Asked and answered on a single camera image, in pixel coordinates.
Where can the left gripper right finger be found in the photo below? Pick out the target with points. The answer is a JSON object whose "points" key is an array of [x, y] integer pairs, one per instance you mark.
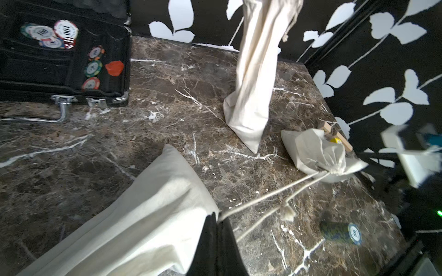
{"points": [[229, 261]]}

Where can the poker chips in slot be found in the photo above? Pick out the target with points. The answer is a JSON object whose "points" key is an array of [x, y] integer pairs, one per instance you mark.
{"points": [[93, 68]]}

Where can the poker chip stack roll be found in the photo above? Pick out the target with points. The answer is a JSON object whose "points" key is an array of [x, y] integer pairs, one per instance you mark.
{"points": [[347, 233]]}

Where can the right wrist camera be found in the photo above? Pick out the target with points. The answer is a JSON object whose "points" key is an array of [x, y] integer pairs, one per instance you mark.
{"points": [[418, 164]]}

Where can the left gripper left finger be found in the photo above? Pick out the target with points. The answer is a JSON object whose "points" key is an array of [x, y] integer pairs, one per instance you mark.
{"points": [[204, 260]]}

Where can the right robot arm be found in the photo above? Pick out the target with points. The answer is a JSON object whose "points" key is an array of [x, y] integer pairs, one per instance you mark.
{"points": [[409, 192]]}

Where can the tall white cloth bag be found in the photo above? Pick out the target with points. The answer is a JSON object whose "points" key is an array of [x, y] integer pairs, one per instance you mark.
{"points": [[266, 24]]}

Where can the long wooden block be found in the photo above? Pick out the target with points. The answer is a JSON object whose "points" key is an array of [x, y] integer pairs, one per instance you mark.
{"points": [[329, 134]]}

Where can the white poker chips pile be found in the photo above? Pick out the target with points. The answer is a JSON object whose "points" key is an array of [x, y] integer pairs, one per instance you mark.
{"points": [[63, 35]]}

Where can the yellow dice cube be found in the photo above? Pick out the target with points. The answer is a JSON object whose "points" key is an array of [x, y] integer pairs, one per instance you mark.
{"points": [[336, 140]]}

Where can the red guitar pick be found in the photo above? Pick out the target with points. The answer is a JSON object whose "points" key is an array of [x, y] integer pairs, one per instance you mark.
{"points": [[115, 68]]}

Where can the black poker chip case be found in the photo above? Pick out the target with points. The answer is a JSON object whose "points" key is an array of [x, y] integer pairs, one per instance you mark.
{"points": [[32, 73]]}

